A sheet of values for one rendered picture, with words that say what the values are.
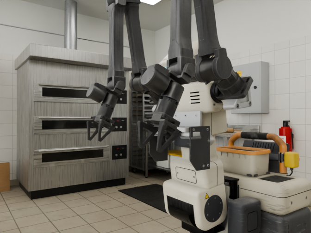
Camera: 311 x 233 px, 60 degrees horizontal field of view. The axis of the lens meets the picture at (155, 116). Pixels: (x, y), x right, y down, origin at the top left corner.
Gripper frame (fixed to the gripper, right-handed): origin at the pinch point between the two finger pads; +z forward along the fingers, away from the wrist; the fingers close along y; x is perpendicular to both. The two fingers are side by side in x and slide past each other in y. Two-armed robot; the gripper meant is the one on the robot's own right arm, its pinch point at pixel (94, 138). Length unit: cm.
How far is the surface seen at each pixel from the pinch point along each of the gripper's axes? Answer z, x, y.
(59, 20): -215, 20, -372
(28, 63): -93, -3, -275
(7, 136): 1, 29, -379
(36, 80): -77, 14, -275
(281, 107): -146, 268, -81
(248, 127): -119, 273, -126
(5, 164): 41, 40, -354
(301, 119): -131, 273, -55
